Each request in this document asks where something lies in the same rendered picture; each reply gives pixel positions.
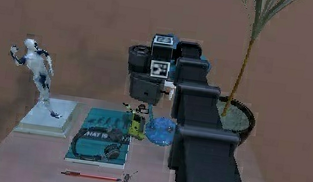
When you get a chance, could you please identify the black headphones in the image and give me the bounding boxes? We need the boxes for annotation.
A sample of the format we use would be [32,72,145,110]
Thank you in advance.
[69,123,127,166]

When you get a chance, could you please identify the red pen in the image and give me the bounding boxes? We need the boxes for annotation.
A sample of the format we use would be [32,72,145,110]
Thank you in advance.
[60,168,123,182]

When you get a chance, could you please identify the palm plant in black pot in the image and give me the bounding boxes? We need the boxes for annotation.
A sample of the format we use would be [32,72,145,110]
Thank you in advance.
[210,0,303,153]

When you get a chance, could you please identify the small dark spidery object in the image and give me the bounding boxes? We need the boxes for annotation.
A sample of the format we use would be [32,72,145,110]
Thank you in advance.
[114,168,140,182]

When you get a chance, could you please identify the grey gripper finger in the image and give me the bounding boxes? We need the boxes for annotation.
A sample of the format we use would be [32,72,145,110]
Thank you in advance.
[137,103,150,115]
[122,101,135,113]

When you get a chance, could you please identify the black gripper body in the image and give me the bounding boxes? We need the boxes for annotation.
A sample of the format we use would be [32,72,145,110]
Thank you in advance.
[121,42,170,108]

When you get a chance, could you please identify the yellow-green small toy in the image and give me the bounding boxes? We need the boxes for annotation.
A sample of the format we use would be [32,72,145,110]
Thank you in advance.
[127,109,149,142]

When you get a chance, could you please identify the teal book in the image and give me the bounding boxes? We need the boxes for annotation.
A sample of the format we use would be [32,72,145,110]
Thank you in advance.
[63,104,135,171]

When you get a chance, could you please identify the white runner statue on base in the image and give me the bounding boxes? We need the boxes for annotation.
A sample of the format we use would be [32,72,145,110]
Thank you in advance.
[0,36,87,141]

